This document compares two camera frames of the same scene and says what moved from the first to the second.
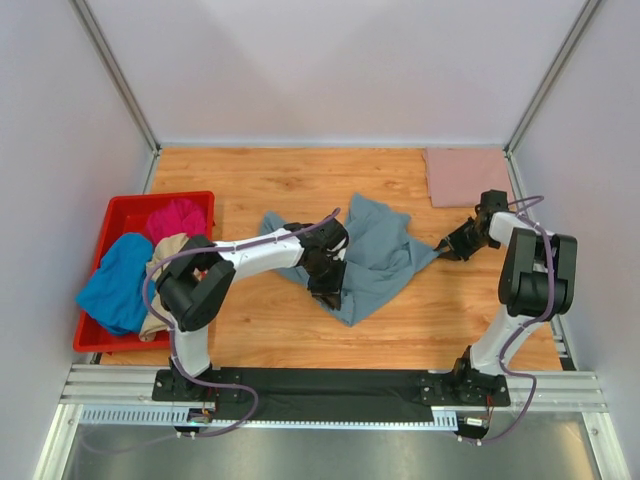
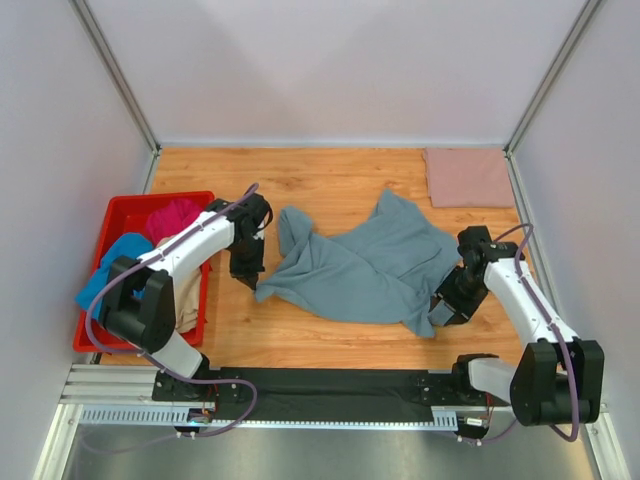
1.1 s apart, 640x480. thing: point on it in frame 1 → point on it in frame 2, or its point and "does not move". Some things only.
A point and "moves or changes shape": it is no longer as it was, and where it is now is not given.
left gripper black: x=325 y=282 → x=244 y=268
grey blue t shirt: x=381 y=251 moves or changes shape
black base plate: x=332 y=395 does not move
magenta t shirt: x=181 y=216 does not move
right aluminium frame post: x=508 y=149 does not move
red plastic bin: x=126 y=215 does not move
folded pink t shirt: x=457 y=176 does not move
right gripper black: x=463 y=239 → x=454 y=302
